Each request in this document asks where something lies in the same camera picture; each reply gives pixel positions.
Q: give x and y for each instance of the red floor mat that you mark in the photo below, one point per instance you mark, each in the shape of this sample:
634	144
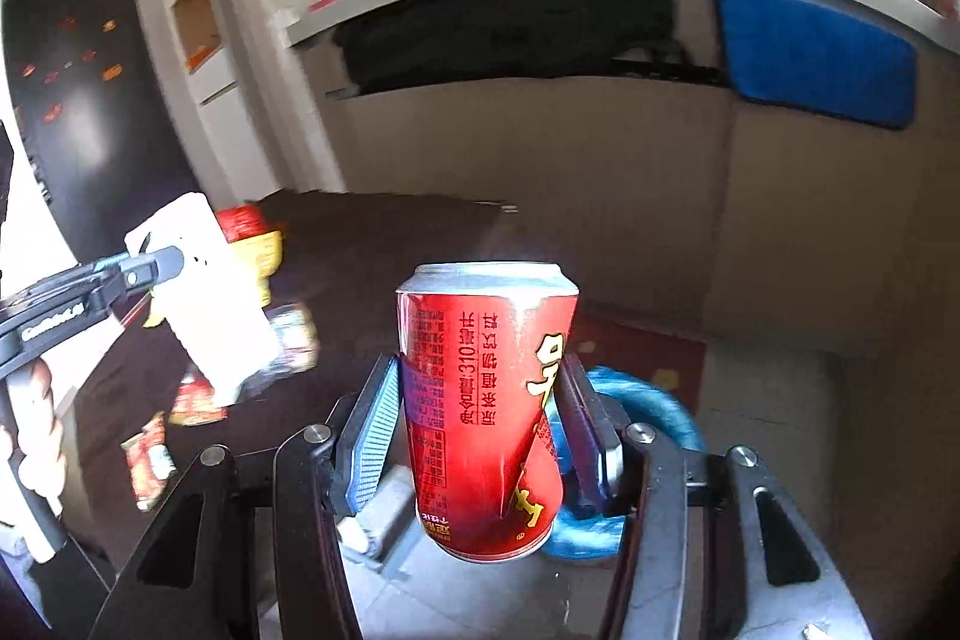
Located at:
637	351

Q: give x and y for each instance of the person's left hand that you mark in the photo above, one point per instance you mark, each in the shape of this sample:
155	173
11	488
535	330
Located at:
36	419

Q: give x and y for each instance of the red drink can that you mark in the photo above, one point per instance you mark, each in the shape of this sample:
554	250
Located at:
480	415

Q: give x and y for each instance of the white box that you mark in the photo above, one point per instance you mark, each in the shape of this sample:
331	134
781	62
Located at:
206	302

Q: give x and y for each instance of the blue cloth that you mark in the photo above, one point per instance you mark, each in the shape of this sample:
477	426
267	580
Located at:
814	59

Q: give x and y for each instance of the red and yellow wrapper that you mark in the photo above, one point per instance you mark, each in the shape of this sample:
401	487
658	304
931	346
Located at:
196	406

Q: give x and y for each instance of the silver snack packet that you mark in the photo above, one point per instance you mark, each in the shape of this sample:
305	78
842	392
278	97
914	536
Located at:
294	336

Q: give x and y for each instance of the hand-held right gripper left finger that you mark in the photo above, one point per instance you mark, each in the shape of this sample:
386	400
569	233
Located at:
377	431

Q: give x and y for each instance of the red and white wrapper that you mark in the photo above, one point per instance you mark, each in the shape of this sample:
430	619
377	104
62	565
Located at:
150	460

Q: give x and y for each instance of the yellow snack packet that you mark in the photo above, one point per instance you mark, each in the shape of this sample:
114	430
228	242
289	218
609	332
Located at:
259	254

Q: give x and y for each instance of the dark low table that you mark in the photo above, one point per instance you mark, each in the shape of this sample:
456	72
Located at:
352	280

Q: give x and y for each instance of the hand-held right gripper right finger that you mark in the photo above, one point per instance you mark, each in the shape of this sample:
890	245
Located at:
576	437

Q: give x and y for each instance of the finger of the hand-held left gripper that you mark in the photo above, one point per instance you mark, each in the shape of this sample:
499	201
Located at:
147	271

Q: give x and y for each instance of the black fridge with magnets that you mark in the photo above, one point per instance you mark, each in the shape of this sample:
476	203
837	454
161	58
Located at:
82	85

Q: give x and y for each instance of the red snack packet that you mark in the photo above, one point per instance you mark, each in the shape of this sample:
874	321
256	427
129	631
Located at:
241	220

